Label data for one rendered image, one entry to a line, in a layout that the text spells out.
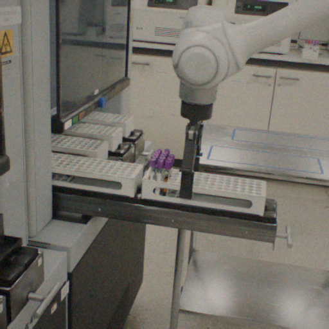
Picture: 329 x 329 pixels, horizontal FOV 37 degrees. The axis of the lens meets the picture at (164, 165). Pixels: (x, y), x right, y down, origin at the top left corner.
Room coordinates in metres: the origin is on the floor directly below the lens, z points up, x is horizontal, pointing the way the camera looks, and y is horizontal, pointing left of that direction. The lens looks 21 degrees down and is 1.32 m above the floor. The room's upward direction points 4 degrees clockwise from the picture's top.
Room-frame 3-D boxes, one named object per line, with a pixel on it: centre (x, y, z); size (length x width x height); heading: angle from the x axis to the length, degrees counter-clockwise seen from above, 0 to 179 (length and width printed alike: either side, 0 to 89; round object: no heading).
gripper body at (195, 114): (1.13, -0.07, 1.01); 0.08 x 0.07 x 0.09; 170
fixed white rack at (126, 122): (1.65, 0.27, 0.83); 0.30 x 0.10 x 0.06; 80
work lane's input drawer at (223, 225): (1.15, 0.03, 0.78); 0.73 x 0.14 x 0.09; 80
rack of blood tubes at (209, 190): (1.12, -0.10, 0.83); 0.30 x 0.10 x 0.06; 80
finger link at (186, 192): (1.08, -0.06, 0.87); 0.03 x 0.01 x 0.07; 80
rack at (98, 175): (1.18, 0.21, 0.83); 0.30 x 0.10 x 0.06; 80
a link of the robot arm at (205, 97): (1.13, -0.07, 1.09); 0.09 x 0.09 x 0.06
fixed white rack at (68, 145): (1.35, 0.32, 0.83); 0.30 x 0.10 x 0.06; 80
